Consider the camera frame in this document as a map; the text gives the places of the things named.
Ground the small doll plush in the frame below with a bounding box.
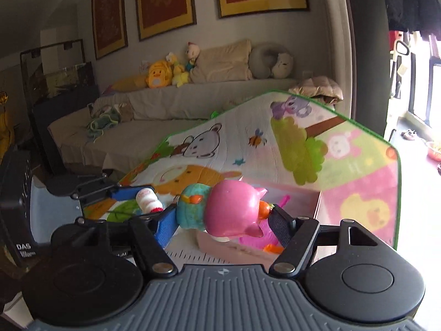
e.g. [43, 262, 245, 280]
[185, 42, 200, 72]

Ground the beige sofa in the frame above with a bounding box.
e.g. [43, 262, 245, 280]
[48, 79, 296, 175]

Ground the pink cardboard box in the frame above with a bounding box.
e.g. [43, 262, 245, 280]
[195, 178, 321, 269]

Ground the glass fish tank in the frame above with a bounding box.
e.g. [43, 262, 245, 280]
[20, 39, 95, 111]

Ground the beige pillow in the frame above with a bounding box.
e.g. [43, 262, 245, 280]
[190, 39, 253, 84]

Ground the small white red bottle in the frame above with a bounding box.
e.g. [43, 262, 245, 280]
[135, 188, 164, 214]

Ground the colourful cartoon play mat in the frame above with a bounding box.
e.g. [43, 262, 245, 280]
[104, 90, 401, 247]

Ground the orange tiger plush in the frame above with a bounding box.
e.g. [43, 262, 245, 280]
[146, 60, 173, 88]

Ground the pink teal carrot toy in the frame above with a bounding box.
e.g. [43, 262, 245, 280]
[176, 179, 274, 240]

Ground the yellow duck plush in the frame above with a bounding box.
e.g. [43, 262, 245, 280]
[165, 52, 191, 87]

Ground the grey neck pillow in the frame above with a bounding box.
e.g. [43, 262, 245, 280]
[249, 43, 294, 79]

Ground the red gold framed picture left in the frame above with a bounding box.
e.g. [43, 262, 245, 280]
[135, 0, 197, 41]

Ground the green knitted cloth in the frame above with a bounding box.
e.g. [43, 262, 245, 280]
[86, 105, 121, 141]

